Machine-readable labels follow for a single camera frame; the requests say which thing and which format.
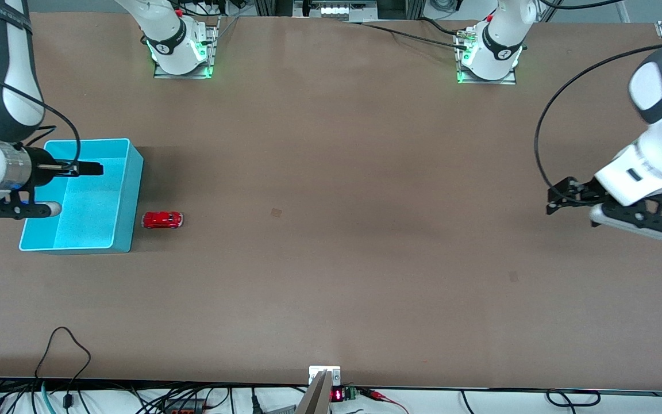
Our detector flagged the blue plastic box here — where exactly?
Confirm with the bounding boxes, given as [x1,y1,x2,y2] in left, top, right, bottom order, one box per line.
[19,138,144,254]

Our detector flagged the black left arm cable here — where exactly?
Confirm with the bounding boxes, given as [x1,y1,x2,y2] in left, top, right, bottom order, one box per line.
[534,43,662,190]

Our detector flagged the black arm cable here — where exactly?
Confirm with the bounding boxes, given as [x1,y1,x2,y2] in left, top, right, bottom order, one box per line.
[534,43,662,190]
[0,68,82,173]

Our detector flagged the black coiled cable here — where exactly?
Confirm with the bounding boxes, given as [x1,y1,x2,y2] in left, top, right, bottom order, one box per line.
[545,389,602,408]

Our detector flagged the red beetle toy car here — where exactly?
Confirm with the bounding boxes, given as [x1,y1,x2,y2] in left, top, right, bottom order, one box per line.
[141,211,184,230]

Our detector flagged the red clip wire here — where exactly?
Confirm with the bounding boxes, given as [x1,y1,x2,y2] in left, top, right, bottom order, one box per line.
[360,388,409,414]

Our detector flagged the long black table cable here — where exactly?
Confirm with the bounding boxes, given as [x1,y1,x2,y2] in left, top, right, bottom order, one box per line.
[337,21,469,49]

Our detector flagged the lit metal rack device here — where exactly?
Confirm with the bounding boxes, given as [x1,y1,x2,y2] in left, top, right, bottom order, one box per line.
[294,0,378,21]

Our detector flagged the thin black looped cable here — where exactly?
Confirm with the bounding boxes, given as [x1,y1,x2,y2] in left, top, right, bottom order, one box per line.
[34,327,91,409]

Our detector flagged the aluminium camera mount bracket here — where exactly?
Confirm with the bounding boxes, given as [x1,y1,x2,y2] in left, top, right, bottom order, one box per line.
[295,366,341,414]

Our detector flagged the short black table cable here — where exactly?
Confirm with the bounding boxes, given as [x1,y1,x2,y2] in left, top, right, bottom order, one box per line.
[420,17,469,38]

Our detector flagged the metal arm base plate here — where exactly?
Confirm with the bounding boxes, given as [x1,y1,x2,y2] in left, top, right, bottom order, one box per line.
[456,29,517,86]
[153,24,215,79]

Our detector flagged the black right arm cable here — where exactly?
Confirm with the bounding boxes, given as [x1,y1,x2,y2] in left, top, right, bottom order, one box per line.
[0,68,82,173]

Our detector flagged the dark power strip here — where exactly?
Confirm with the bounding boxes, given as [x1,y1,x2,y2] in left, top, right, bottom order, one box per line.
[161,397,208,414]

